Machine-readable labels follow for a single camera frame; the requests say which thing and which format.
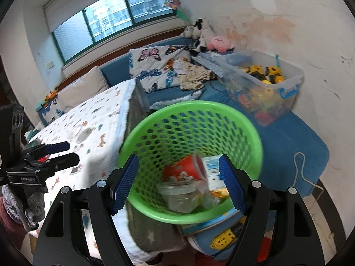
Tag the teal toy car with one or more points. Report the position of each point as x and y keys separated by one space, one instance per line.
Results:
x=41 y=105

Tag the red snack container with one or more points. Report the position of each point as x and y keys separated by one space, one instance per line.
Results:
x=185 y=169

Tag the pile of plastic toys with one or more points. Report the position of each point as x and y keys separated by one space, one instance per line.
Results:
x=260 y=74

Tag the clear plastic container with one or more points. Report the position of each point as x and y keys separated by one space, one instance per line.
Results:
x=177 y=196

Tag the green plastic basket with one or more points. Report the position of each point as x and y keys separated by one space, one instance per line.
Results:
x=194 y=122

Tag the clear round plastic lid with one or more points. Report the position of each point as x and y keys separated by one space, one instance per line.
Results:
x=80 y=137

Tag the large butterfly print pillow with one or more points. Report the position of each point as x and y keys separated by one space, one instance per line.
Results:
x=152 y=69

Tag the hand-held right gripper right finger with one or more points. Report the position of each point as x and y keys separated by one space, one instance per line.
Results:
x=233 y=185

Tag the pink round plush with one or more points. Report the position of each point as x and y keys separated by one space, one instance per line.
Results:
x=220 y=43

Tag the colourful wall stickers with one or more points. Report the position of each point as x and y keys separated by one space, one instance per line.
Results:
x=174 y=4

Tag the blue cushioned seat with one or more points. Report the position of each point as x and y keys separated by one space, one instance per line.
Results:
x=277 y=144

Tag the blue white book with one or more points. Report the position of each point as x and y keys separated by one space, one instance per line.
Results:
x=210 y=224

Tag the white grey cloth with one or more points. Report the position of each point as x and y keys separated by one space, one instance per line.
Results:
x=183 y=98

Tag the green framed window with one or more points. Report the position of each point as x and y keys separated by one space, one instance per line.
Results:
x=111 y=19

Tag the clear plastic storage bin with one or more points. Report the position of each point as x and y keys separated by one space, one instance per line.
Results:
x=288 y=74

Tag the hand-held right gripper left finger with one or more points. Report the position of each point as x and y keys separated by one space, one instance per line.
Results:
x=124 y=183

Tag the yellow snack wrapper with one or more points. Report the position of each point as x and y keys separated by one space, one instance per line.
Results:
x=219 y=192

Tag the grey striped cloth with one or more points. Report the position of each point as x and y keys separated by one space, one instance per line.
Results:
x=210 y=61

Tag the person's left hand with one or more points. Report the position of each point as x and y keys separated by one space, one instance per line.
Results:
x=33 y=207

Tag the white blue milk carton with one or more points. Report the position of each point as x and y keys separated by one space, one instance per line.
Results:
x=210 y=169

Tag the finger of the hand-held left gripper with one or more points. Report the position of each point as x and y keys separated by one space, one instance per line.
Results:
x=61 y=160
x=56 y=147

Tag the small butterfly print pillow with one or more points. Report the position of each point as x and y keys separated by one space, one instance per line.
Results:
x=52 y=113

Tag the beige pillow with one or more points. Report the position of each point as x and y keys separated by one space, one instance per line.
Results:
x=83 y=88

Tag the yellow toy vehicle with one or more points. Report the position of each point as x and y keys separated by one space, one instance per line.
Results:
x=222 y=239

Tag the black white cow plush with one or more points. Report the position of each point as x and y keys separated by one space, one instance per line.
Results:
x=201 y=30

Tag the red mesh net bag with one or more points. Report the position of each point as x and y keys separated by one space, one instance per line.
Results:
x=43 y=159

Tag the beige patterned clothes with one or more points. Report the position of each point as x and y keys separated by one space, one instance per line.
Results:
x=191 y=74

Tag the orange toy car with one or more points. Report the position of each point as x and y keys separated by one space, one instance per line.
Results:
x=52 y=94

